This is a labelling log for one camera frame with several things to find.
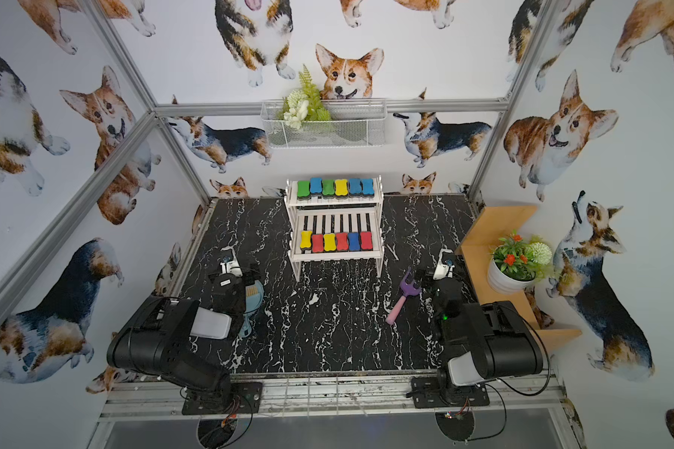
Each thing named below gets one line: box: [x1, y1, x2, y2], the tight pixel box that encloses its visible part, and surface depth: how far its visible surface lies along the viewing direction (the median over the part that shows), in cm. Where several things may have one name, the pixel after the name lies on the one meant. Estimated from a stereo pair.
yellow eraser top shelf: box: [335, 178, 349, 196], surface depth 86 cm
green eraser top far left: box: [296, 179, 310, 198], surface depth 87 cm
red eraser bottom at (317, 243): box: [311, 233, 324, 253], surface depth 90 cm
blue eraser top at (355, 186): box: [349, 177, 363, 194], surface depth 87 cm
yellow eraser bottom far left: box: [299, 230, 314, 250], surface depth 92 cm
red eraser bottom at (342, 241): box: [337, 231, 349, 251], surface depth 92 cm
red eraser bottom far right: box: [360, 231, 374, 250], surface depth 93 cm
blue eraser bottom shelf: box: [349, 231, 361, 251], surface depth 91 cm
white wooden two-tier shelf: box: [284, 175, 384, 282], surface depth 90 cm
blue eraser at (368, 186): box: [362, 177, 375, 196], surface depth 86 cm
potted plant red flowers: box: [487, 230, 555, 295], surface depth 78 cm
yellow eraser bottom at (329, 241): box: [323, 232, 337, 252], surface depth 91 cm
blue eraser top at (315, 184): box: [309, 176, 323, 194], surface depth 86 cm
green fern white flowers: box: [277, 63, 332, 130], surface depth 82 cm
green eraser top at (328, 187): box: [322, 179, 335, 196], surface depth 85 cm
